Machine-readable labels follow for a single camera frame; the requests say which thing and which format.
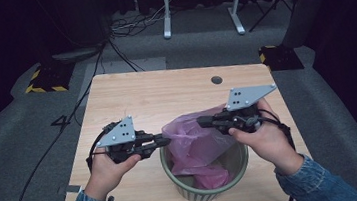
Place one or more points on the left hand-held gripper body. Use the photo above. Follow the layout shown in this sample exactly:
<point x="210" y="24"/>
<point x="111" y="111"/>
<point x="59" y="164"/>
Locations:
<point x="121" y="133"/>

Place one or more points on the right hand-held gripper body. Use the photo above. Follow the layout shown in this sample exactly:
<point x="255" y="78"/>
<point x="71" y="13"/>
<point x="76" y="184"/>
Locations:
<point x="246" y="98"/>

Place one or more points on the pink plastic garbage bag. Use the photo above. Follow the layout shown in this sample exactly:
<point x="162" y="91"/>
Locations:
<point x="190" y="139"/>

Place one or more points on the green ribbed trash bin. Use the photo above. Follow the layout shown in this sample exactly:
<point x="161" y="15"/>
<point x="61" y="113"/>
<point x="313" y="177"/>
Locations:
<point x="236" y="161"/>

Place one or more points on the person's left hand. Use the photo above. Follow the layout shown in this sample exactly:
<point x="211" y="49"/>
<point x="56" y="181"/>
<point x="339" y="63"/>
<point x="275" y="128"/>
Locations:
<point x="107" y="175"/>

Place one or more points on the person's right hand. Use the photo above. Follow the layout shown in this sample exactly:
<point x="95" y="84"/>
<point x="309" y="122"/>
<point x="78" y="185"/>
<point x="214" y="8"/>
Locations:
<point x="268" y="141"/>

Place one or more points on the round table grommet hole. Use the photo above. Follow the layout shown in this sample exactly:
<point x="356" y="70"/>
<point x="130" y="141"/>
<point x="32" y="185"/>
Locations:
<point x="216" y="80"/>

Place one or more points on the black yellow striped stand base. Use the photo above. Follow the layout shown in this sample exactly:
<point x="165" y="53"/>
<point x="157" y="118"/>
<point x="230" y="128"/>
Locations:
<point x="51" y="78"/>
<point x="281" y="58"/>

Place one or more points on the grey tape piece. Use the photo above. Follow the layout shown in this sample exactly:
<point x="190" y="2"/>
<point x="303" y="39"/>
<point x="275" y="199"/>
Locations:
<point x="70" y="189"/>

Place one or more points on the black tripod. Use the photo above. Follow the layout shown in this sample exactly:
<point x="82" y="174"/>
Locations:
<point x="269" y="9"/>

